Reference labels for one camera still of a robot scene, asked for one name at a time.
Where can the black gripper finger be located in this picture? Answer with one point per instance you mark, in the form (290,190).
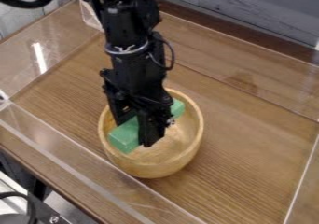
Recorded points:
(119,102)
(152,124)

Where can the green rectangular block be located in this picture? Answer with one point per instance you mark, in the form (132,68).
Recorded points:
(123,137)

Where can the brown wooden bowl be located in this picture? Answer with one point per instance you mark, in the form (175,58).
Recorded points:
(166,157)

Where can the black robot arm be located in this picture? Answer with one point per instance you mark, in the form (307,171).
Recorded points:
(128,22)

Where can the black metal bracket with screw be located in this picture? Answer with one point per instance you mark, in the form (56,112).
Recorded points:
(47,215)

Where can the clear acrylic tray wall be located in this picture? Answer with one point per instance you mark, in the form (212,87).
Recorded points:
(255,172)

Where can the clear acrylic corner bracket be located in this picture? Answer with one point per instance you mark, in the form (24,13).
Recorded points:
(90,16)

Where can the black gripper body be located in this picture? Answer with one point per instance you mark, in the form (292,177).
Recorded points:
(138,72)

